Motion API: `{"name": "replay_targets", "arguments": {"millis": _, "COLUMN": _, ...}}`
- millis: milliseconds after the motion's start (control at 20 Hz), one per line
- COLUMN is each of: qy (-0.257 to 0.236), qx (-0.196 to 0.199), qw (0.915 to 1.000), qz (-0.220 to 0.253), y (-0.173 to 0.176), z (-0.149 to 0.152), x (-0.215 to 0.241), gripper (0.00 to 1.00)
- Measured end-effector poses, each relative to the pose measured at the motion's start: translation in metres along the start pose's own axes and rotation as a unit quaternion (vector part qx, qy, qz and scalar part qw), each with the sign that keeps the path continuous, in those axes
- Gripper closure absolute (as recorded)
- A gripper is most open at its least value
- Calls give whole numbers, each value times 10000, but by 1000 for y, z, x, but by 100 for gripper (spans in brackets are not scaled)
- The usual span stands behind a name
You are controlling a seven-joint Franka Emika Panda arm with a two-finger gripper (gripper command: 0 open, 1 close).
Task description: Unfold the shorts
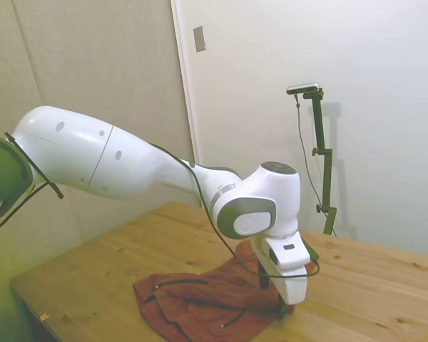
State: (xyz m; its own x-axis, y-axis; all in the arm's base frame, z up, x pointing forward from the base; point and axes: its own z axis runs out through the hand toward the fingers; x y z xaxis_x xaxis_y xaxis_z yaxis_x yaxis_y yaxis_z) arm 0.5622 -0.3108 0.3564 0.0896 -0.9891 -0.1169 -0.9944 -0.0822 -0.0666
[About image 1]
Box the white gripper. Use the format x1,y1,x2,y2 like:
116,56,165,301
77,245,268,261
250,230,315,320

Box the rust orange shorts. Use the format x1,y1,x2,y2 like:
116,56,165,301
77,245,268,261
133,242,317,342

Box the dark jointed camera stand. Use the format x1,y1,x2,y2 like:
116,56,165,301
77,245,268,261
302,88,338,236

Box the grey camera cable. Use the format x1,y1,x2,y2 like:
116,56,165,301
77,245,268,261
294,93,325,206

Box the silver camera on stand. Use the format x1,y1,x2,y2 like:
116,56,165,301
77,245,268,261
286,82,321,95

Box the black cable tie strap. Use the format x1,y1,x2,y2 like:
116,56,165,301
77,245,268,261
4,132,64,200

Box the grey wall switch plate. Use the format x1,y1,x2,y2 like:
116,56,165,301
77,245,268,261
193,25,207,53

